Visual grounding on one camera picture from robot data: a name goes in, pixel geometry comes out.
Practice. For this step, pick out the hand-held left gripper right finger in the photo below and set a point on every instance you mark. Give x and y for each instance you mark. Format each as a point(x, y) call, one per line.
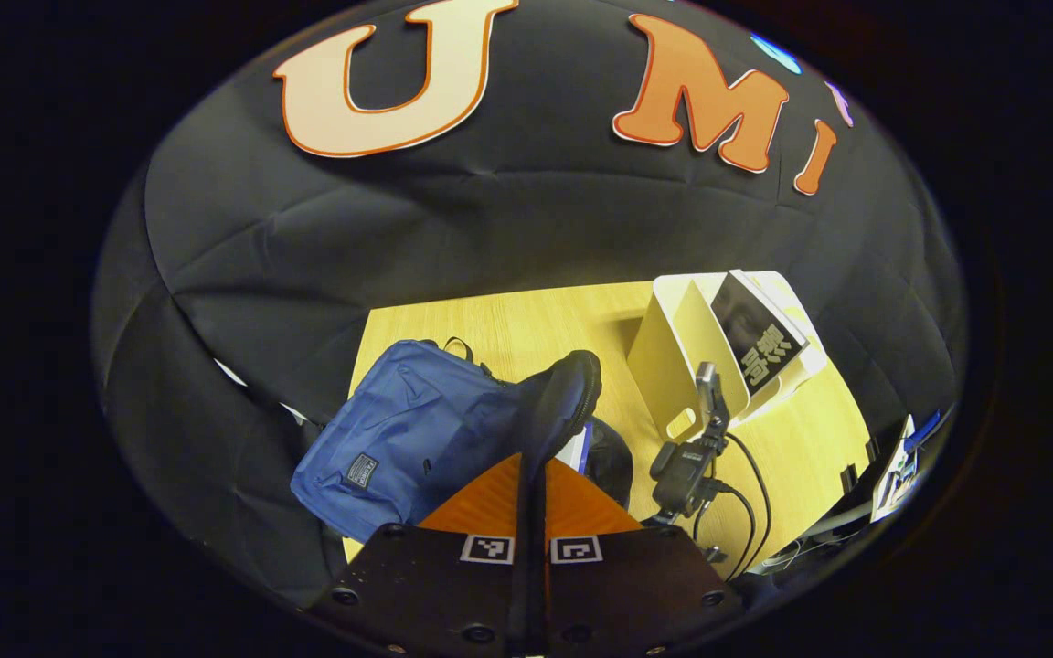
point(636, 585)

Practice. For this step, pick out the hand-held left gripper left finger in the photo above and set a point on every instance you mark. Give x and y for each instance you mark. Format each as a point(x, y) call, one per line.
point(426, 585)

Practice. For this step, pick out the blue spine book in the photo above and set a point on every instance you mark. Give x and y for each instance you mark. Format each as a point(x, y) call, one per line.
point(581, 448)

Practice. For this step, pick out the white bookshelf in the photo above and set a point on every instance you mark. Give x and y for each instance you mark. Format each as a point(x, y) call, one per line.
point(673, 356)

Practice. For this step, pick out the black cover book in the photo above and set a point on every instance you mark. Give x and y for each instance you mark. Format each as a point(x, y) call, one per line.
point(755, 338)

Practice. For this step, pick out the blue schoolbag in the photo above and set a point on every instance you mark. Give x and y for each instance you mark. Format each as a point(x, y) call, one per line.
point(398, 429)

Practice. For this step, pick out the white and blue packet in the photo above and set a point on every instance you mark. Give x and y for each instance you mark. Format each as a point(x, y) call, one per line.
point(897, 471)

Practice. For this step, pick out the black backdrop cloth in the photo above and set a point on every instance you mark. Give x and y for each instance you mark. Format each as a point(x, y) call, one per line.
point(508, 219)

